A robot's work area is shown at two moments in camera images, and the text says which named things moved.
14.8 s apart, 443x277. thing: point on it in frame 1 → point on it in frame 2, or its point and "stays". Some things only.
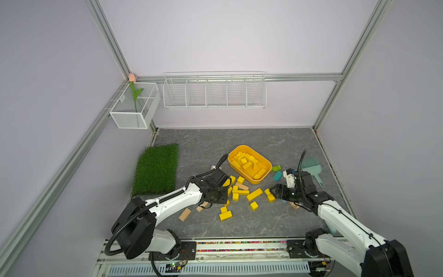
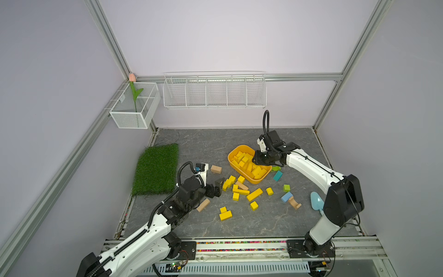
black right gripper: [280, 188] → [257, 160]
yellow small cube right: [254, 206] stays
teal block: [277, 176] stays
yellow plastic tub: [250, 164] stays
